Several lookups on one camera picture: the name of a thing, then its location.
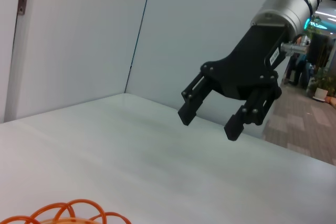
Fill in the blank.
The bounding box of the orange plastic wire basket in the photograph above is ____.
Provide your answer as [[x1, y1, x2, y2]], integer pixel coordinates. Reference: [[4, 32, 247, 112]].
[[0, 198, 132, 224]]

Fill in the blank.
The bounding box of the person in teal top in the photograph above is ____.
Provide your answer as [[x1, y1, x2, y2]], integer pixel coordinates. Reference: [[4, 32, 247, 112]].
[[284, 50, 308, 87]]

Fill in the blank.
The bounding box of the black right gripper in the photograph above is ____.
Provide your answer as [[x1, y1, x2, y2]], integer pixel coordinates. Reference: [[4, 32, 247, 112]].
[[177, 25, 283, 142]]

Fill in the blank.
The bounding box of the teal illuminated sign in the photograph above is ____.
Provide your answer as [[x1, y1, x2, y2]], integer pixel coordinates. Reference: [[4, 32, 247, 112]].
[[304, 17, 329, 30]]

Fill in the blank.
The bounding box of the silver right arm cable plug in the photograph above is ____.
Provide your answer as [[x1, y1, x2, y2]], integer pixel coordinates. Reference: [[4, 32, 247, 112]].
[[279, 34, 310, 56]]

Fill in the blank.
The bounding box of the potted plant white pot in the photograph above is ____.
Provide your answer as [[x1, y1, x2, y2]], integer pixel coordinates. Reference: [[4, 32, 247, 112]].
[[307, 68, 336, 102]]

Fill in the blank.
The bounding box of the tall green plant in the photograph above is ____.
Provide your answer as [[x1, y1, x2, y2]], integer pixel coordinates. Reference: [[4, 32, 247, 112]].
[[304, 15, 326, 44]]

